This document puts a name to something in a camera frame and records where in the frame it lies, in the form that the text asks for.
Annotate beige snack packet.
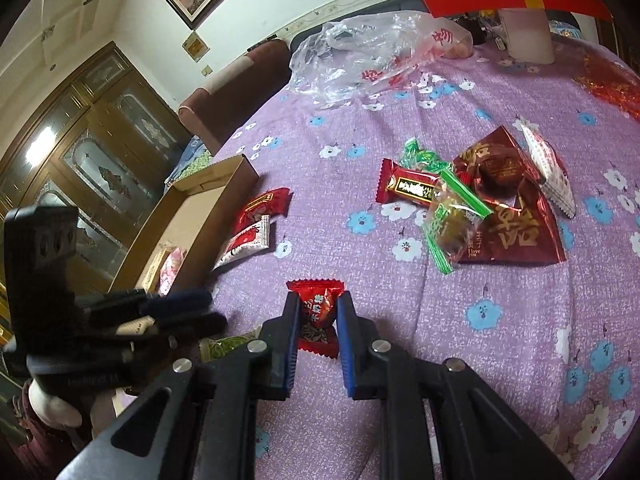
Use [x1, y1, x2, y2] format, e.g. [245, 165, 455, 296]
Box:
[137, 242, 173, 291]

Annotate clear plastic bag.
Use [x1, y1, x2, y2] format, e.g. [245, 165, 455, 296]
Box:
[289, 10, 473, 108]

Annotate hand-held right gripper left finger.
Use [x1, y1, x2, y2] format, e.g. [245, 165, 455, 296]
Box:
[52, 290, 301, 480]

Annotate green candy wrapper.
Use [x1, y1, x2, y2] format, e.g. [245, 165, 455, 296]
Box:
[400, 137, 453, 178]

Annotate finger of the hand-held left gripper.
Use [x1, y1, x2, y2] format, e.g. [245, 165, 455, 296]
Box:
[90, 312, 228, 356]
[87, 289, 213, 318]

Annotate brown chair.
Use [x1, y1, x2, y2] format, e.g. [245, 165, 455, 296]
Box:
[178, 39, 293, 156]

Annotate black sofa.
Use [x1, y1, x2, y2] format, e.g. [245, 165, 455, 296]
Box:
[290, 0, 501, 46]

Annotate red printed paper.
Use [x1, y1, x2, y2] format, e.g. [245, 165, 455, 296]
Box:
[575, 55, 640, 121]

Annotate purple floral tablecloth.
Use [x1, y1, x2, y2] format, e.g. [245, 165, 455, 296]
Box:
[105, 15, 640, 480]

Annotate small wall sticker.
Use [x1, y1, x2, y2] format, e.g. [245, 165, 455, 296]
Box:
[181, 31, 211, 63]

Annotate green snack packet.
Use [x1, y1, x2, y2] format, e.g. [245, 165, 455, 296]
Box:
[200, 327, 263, 363]

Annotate green patterned blanket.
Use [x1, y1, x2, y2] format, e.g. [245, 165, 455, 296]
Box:
[165, 137, 213, 186]

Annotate clear green-edged snack packet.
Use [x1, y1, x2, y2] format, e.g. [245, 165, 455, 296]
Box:
[422, 167, 493, 276]

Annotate wooden glass cabinet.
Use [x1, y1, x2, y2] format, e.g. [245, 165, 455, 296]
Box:
[0, 40, 193, 311]

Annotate person's dark red clothing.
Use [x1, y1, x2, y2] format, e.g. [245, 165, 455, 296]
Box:
[0, 385, 101, 480]

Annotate red twisted candy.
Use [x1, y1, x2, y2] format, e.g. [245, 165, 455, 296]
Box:
[286, 280, 346, 361]

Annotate dark red gold-print pouch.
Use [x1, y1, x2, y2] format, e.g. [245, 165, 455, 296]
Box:
[470, 177, 566, 267]
[452, 126, 543, 201]

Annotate white cup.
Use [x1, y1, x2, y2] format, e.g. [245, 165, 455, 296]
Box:
[501, 7, 556, 65]

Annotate pink snack packet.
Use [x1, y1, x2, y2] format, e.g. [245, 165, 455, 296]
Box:
[157, 247, 188, 295]

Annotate cardboard box tray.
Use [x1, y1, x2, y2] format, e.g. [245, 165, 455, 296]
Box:
[107, 154, 260, 296]

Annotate white red snack packet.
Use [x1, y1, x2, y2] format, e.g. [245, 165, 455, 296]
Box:
[517, 117, 578, 220]
[214, 215, 277, 270]

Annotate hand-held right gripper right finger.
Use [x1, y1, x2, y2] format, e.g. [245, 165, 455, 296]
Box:
[336, 292, 576, 480]

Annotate red bar packet yellow label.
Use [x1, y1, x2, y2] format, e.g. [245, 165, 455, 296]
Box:
[375, 158, 441, 206]

